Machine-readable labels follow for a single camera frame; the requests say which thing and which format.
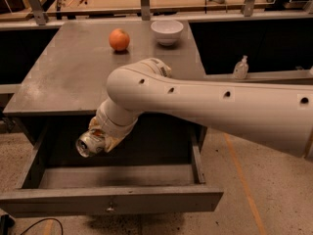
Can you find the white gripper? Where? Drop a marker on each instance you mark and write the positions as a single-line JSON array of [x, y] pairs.
[[110, 123]]

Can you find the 7up soda can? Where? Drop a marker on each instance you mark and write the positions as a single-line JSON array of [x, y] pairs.
[[91, 143]]

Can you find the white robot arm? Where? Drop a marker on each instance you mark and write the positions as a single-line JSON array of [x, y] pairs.
[[275, 115]]

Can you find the open grey top drawer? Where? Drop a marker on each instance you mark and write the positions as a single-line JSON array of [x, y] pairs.
[[156, 169]]

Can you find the metal drawer knob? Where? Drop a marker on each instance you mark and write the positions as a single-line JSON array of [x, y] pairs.
[[110, 207]]

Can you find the grey cabinet body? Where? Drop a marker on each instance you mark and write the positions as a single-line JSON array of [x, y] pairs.
[[67, 84]]

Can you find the orange fruit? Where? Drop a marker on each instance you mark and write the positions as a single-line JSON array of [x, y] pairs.
[[119, 39]]

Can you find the white ceramic bowl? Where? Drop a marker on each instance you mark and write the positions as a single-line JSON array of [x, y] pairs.
[[167, 32]]

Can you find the clear sanitizer bottle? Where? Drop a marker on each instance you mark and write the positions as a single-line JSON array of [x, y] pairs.
[[241, 68]]

